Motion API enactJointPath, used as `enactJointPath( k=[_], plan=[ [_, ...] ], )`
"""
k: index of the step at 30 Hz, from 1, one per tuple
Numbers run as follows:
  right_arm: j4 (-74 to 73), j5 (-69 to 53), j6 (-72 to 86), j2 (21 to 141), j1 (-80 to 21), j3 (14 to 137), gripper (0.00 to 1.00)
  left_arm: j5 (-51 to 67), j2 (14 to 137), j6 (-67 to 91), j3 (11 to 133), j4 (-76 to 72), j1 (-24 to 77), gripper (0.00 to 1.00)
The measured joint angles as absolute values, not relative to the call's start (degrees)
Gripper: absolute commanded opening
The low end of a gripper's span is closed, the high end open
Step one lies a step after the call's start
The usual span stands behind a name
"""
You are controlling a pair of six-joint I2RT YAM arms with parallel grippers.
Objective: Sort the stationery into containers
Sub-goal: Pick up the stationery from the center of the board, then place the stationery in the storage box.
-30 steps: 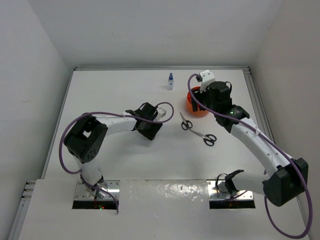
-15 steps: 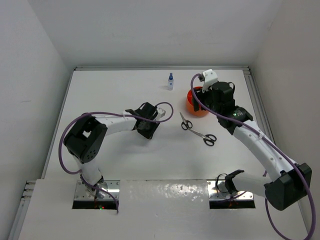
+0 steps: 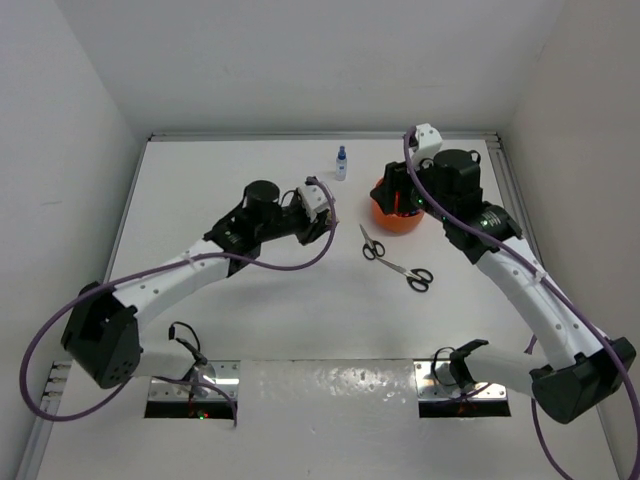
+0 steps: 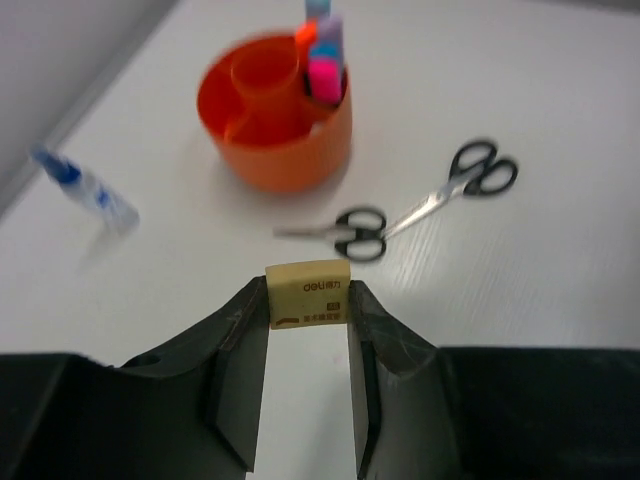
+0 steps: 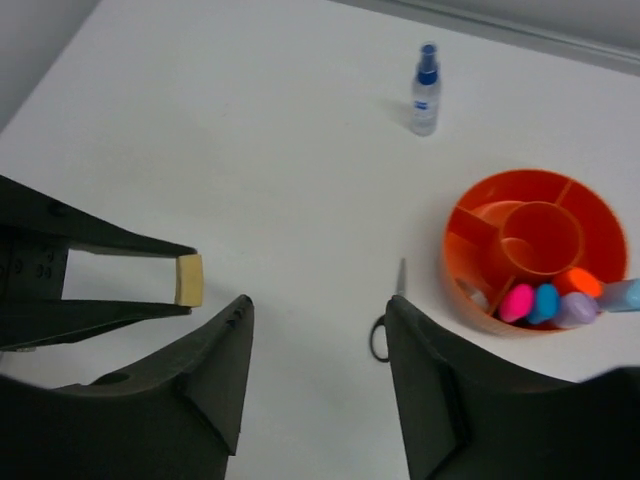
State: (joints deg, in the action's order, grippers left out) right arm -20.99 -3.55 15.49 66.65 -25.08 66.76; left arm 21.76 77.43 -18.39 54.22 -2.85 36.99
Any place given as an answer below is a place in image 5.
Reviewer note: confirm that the aluminium frame rail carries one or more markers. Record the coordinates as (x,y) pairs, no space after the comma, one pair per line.
(603,33)

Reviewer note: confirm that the orange round organizer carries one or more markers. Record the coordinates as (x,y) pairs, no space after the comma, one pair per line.
(525,227)

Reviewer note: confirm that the blue cap black highlighter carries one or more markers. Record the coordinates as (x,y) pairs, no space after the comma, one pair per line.
(546,304)

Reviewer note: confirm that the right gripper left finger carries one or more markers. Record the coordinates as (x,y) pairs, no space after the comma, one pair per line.
(175,414)

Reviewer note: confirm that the orange cap black highlighter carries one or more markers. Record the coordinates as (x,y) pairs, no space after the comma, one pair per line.
(577,280)

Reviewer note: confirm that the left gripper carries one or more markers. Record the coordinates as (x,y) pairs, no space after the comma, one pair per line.
(35,234)

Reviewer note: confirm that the tan eraser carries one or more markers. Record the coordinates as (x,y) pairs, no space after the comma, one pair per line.
(189,289)

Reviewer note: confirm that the pink cap black highlighter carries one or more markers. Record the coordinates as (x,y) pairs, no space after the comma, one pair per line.
(517,303)

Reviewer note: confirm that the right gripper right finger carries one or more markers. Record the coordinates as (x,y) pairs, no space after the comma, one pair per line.
(466,413)

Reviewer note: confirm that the pastel purple highlighter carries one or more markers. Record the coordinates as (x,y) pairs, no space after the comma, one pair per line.
(575,310)

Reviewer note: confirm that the small spray bottle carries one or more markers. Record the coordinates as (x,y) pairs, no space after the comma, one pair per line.
(426,92)

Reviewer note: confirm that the small black scissors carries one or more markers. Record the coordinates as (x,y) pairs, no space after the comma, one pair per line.
(381,322)

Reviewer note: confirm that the pastel blue highlighter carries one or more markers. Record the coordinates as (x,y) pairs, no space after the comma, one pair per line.
(621,296)

